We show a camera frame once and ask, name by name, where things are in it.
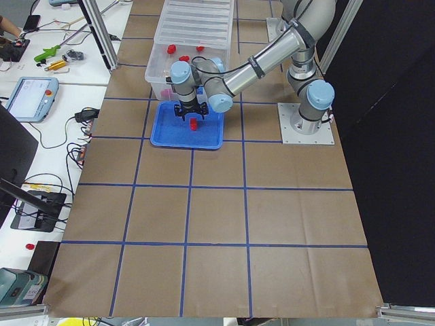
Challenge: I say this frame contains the black smartphone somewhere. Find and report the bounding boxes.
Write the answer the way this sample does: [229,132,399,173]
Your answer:
[23,14,41,31]

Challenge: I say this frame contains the blue teach pendant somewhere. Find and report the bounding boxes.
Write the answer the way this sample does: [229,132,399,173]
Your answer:
[5,77,59,123]

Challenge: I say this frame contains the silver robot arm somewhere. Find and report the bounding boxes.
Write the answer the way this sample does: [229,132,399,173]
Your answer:
[167,1,336,117]

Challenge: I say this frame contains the blue plastic tray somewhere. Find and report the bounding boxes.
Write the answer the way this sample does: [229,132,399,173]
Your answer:
[150,101,224,150]

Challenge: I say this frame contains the clear plastic box lid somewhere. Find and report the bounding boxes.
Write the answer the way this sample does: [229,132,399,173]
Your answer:
[154,0,234,50]

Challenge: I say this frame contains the green handled reach grabber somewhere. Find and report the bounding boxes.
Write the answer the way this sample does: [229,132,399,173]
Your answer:
[34,1,119,64]

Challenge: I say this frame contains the aluminium frame post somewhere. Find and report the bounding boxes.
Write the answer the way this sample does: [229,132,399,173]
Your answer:
[78,0,118,72]

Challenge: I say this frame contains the black cables on table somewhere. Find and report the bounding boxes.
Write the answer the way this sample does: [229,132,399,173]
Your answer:
[20,107,101,225]

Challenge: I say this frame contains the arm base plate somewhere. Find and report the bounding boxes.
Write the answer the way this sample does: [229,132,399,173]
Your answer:
[277,103,334,145]

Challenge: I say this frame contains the yellow tool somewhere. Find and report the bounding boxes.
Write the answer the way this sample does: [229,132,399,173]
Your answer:
[44,60,70,74]

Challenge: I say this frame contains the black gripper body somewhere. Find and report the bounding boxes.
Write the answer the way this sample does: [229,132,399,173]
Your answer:
[174,102,208,118]

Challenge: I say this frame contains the clear plastic storage box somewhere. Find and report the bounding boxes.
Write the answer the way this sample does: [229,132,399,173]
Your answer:
[145,43,230,101]

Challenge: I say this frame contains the black monitor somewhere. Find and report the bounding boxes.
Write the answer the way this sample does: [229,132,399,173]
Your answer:
[1,105,38,225]

